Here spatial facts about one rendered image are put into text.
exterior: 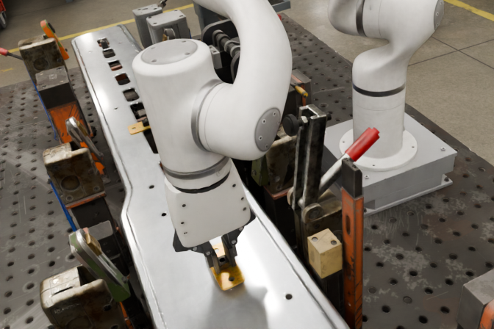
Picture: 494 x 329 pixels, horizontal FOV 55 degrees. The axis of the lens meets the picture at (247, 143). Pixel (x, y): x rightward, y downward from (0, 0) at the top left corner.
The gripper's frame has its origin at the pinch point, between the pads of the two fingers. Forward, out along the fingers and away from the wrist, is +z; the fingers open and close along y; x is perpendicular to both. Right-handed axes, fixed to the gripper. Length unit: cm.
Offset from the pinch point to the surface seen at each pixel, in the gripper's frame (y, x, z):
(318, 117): -16.3, 1.6, -17.9
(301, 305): -6.7, 10.9, 3.6
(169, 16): -18, -79, -8
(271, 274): -5.6, 4.2, 3.5
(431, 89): -180, -148, 104
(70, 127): 14.7, -39.2, -6.2
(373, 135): -25.3, 0.8, -10.8
